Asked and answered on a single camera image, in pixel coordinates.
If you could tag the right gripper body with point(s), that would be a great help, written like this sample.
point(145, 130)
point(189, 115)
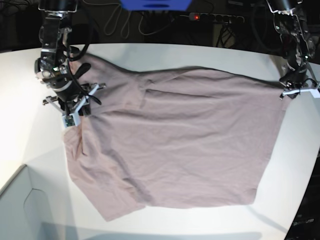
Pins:
point(74, 102)

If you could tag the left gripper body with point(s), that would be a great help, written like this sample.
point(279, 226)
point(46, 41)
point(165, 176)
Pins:
point(296, 84)

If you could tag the white cardboard box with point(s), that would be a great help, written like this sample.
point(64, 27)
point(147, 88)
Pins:
point(33, 208)

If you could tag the mauve t-shirt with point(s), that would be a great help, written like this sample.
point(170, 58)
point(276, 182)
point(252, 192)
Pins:
point(179, 138)

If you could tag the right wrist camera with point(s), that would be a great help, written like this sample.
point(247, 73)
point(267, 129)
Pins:
point(71, 120)

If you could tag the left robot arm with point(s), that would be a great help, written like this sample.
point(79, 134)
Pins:
point(290, 22)

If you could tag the blue plastic bin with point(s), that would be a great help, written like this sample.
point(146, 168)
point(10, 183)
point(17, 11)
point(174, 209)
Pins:
point(155, 5)

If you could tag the black power strip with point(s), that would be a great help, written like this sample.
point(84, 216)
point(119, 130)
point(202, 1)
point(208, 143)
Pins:
point(216, 18)

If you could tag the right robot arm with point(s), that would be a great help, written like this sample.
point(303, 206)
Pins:
point(53, 67)

